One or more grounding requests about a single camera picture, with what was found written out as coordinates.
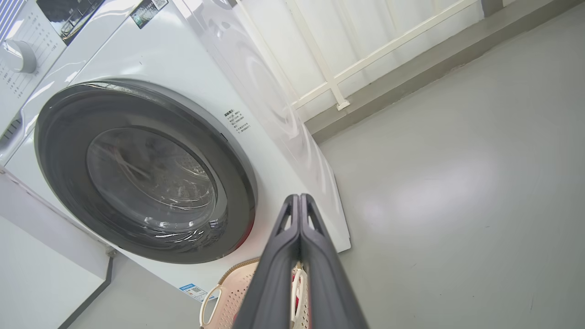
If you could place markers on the cream perforated basket brown rim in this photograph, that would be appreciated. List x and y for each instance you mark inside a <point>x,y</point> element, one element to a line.
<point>233,292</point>

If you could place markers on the blue energy label sticker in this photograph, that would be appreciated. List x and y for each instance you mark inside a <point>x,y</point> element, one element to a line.
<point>195,291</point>

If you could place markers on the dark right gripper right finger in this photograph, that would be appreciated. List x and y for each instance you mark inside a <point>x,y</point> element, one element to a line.
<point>329,292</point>

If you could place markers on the white front-load washing machine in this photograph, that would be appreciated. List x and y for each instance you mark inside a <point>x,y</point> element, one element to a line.
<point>183,68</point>

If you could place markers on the printed warning text sticker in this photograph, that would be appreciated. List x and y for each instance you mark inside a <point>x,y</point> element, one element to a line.
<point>236,121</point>

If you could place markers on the round glass washer door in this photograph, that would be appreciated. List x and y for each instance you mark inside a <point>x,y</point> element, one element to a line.
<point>64,151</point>

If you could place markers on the white control knob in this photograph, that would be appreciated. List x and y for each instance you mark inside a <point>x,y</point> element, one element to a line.
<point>18,57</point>

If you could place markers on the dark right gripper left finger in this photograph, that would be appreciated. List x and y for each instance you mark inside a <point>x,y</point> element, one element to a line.
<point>274,283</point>

